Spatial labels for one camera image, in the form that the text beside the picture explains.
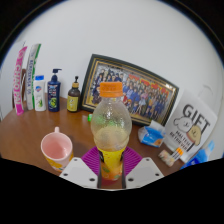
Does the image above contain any tall white printed box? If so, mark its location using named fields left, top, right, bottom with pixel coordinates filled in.
left=25, top=43, right=42, bottom=111

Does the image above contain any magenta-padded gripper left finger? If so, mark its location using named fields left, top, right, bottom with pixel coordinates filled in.
left=59, top=146, right=103, bottom=189

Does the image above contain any dark blue pump bottle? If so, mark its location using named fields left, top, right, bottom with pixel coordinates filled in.
left=46, top=68, right=63, bottom=113

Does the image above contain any pink yellow flowered mug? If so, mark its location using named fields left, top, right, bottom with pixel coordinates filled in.
left=40, top=126, right=75, bottom=173

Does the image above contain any colourful puzzle cube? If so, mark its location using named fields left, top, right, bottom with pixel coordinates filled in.
left=170, top=147, right=185, bottom=162

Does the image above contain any blue detergent bottle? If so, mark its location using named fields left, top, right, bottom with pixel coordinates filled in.
left=180, top=139, right=215, bottom=170

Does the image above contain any framed group photo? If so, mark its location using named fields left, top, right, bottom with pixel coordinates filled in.
left=79, top=53, right=180, bottom=127

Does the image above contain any white printed paper bag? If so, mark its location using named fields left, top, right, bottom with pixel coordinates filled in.
left=164, top=84, right=218, bottom=164

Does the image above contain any amber pump bottle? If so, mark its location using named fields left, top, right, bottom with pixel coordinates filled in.
left=66, top=75, right=82, bottom=113

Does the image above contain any orange-capped juice bottle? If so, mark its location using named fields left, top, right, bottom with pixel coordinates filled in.
left=90, top=81, right=133, bottom=182

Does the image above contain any blue tissue pack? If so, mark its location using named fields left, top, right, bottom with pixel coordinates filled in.
left=137, top=119, right=167, bottom=148

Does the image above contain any patterned snack packet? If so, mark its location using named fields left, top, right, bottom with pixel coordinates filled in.
left=157, top=149, right=176, bottom=168

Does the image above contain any white shampoo bottle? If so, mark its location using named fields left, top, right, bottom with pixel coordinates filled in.
left=33, top=74, right=47, bottom=112

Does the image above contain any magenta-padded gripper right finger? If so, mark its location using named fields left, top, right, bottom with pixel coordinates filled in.
left=121, top=146, right=165, bottom=189

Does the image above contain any brown wooden chair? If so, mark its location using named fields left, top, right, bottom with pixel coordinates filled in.
left=20, top=68, right=28, bottom=101

